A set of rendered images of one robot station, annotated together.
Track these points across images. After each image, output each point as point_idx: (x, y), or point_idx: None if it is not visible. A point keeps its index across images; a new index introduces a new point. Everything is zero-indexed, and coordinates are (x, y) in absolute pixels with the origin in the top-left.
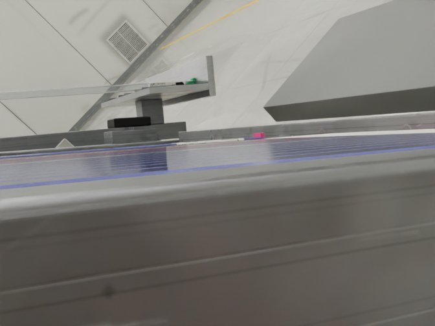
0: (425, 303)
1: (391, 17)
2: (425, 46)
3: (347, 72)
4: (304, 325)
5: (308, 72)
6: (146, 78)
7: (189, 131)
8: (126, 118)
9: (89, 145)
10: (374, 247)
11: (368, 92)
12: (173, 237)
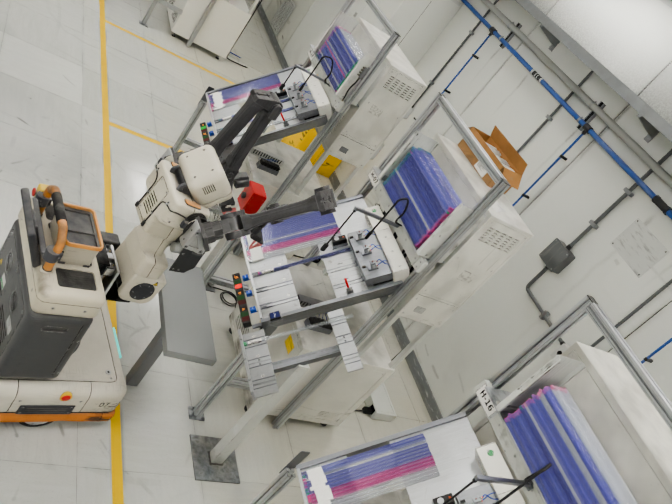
0: None
1: (175, 318)
2: (192, 299)
3: (200, 323)
4: None
5: (199, 345)
6: (252, 389)
7: (260, 310)
8: (275, 311)
9: (287, 312)
10: None
11: (208, 310)
12: None
